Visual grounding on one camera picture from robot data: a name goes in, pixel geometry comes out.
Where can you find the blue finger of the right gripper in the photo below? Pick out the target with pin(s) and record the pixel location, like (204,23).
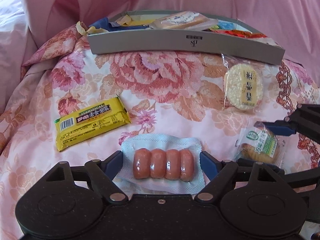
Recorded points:
(278,127)

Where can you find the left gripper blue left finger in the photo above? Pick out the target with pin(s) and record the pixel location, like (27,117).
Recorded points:
(101,175)

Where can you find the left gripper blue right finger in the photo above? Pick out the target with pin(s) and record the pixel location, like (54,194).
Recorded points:
(221,175)

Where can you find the green label pastry packet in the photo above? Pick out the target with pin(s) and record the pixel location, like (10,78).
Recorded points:
(257,143)

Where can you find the sausage pack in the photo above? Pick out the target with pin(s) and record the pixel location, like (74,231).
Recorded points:
(160,162)

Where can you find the round rice cracker packet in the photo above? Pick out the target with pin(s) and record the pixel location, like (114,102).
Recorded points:
(243,85)

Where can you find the yellow snack bar packet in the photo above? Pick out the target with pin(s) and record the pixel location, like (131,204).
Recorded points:
(90,122)

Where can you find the toast bread packet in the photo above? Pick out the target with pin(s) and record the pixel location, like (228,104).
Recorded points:
(186,20)

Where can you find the dark blue snack packet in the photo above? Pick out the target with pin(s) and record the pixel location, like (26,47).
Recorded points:
(104,23)

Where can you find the gold foil snack packet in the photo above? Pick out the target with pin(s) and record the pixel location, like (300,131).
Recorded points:
(128,21)

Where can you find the floral pink bedspread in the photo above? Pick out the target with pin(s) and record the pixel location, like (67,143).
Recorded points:
(174,93)

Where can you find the red snack packet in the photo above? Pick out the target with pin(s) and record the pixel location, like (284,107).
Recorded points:
(239,33)

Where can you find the pink curtain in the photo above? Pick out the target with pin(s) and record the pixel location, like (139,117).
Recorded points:
(294,24)

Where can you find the grey cardboard box lid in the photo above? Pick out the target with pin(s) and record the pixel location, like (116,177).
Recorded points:
(260,49)

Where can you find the pink quilt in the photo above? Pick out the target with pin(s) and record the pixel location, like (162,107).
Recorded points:
(17,45)

